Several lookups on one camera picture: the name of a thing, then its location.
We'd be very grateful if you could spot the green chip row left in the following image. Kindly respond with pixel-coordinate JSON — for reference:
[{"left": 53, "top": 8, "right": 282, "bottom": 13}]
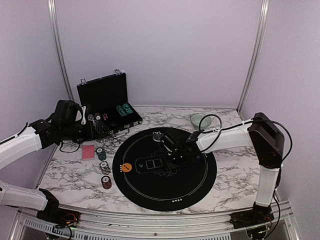
[{"left": 116, "top": 105, "right": 127, "bottom": 117}]

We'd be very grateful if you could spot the aluminium frame post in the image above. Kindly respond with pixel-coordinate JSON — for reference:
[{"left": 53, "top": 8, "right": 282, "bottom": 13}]
[
  {"left": 236, "top": 0, "right": 270, "bottom": 116},
  {"left": 47, "top": 0, "right": 75, "bottom": 101}
]

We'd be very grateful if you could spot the orange big blind button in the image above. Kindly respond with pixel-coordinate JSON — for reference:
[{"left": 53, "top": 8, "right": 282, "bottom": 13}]
[{"left": 121, "top": 163, "right": 133, "bottom": 173}]

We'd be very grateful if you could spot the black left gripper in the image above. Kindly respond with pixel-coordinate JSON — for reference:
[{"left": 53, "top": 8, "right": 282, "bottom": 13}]
[{"left": 61, "top": 119, "right": 109, "bottom": 145}]

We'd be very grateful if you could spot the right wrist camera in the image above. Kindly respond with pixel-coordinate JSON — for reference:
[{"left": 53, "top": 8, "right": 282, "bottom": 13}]
[{"left": 160, "top": 133, "right": 179, "bottom": 153}]

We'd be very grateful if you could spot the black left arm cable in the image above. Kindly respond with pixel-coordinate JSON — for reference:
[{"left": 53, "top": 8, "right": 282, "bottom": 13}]
[{"left": 14, "top": 112, "right": 83, "bottom": 153}]

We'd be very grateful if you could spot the red playing card deck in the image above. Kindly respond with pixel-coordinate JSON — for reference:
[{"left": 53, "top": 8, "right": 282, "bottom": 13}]
[{"left": 82, "top": 144, "right": 95, "bottom": 161}]

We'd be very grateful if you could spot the right aluminium frame post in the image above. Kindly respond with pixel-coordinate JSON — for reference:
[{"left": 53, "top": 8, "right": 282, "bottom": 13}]
[{"left": 236, "top": 0, "right": 270, "bottom": 116}]

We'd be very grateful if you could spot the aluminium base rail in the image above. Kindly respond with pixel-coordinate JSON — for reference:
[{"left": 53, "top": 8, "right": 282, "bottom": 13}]
[{"left": 8, "top": 200, "right": 301, "bottom": 240}]

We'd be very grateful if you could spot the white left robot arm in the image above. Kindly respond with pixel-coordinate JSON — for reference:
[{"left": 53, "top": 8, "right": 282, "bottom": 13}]
[{"left": 0, "top": 100, "right": 110, "bottom": 223}]

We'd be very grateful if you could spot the brown red chip stack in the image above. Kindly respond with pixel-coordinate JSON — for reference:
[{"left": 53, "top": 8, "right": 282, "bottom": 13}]
[{"left": 101, "top": 175, "right": 112, "bottom": 190}]

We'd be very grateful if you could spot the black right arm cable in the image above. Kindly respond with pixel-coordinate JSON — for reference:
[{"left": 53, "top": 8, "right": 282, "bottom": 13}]
[{"left": 198, "top": 114, "right": 293, "bottom": 163}]

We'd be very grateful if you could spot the clear acrylic dealer button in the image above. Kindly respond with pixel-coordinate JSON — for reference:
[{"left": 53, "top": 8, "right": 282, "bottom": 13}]
[{"left": 152, "top": 133, "right": 163, "bottom": 143}]

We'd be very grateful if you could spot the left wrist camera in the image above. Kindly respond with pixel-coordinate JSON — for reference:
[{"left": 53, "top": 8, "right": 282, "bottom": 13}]
[{"left": 51, "top": 99, "right": 91, "bottom": 128}]

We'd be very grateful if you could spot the left aluminium frame post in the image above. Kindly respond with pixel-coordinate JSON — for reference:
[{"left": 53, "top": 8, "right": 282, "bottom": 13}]
[{"left": 47, "top": 0, "right": 75, "bottom": 101}]

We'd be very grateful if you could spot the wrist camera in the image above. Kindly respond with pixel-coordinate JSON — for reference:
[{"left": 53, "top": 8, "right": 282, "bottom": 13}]
[
  {"left": 51, "top": 99, "right": 91, "bottom": 128},
  {"left": 160, "top": 133, "right": 179, "bottom": 153}
]

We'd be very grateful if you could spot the white black chip stack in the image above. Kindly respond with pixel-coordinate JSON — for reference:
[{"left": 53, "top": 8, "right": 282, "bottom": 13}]
[{"left": 99, "top": 161, "right": 111, "bottom": 175}]

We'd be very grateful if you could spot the green chip row right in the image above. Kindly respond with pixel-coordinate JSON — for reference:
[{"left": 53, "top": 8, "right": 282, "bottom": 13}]
[{"left": 122, "top": 103, "right": 134, "bottom": 115}]

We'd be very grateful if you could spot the green glass bowl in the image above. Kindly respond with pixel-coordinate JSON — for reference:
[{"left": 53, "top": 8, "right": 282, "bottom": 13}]
[{"left": 189, "top": 113, "right": 212, "bottom": 130}]

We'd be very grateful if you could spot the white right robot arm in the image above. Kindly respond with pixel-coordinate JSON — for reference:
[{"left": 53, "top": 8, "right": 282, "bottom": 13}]
[{"left": 158, "top": 112, "right": 291, "bottom": 224}]

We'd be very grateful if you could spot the round black poker mat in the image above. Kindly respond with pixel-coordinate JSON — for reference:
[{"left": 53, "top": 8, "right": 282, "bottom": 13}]
[{"left": 112, "top": 127, "right": 217, "bottom": 212}]

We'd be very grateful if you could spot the black poker chip case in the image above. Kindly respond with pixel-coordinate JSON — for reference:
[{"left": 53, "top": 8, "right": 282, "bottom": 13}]
[{"left": 76, "top": 69, "right": 143, "bottom": 137}]

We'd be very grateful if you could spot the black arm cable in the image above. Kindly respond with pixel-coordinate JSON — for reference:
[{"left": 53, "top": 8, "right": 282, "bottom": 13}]
[
  {"left": 14, "top": 112, "right": 83, "bottom": 153},
  {"left": 198, "top": 114, "right": 293, "bottom": 163}
]

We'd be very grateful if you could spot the brown 100 chip stack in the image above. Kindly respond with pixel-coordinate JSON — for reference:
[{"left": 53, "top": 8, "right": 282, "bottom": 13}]
[{"left": 94, "top": 113, "right": 101, "bottom": 121}]

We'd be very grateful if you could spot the green 50 chip stack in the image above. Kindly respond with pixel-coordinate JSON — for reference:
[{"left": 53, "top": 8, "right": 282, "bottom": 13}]
[{"left": 95, "top": 147, "right": 107, "bottom": 161}]

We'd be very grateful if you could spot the green chip row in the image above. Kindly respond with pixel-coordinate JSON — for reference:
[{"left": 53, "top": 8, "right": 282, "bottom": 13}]
[
  {"left": 122, "top": 103, "right": 134, "bottom": 115},
  {"left": 116, "top": 105, "right": 127, "bottom": 117}
]

